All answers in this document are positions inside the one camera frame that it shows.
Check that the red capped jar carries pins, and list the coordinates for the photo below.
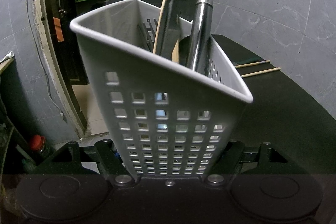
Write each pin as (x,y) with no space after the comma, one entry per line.
(37,142)

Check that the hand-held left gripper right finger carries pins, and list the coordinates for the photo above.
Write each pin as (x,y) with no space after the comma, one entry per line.
(233,155)

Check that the orange object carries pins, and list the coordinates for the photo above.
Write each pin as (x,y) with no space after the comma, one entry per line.
(58,29)

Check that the white perforated utensil basket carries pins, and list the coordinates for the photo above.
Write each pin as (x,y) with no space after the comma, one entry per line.
(162,77)

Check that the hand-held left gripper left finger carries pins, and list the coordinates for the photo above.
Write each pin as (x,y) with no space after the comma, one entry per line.
(110,158)

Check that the wooden counter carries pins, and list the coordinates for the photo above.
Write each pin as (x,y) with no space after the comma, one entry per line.
(5,66)

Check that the dark wooden door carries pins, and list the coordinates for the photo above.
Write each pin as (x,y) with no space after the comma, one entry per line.
(68,56)

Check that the white door frame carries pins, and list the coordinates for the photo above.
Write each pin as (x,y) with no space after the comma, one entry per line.
(36,29)

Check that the white tube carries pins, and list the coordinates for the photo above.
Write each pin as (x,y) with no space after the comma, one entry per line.
(7,56)

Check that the steel fork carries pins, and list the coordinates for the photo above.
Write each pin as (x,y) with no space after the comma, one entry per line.
(147,29)

